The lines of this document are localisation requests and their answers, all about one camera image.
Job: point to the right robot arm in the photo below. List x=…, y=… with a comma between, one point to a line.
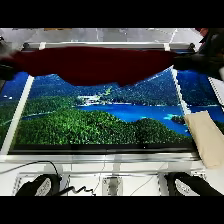
x=200, y=63

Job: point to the dark red garment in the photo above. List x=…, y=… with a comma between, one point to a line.
x=90, y=65

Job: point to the beige folded garment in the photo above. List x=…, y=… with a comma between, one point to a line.
x=207, y=140

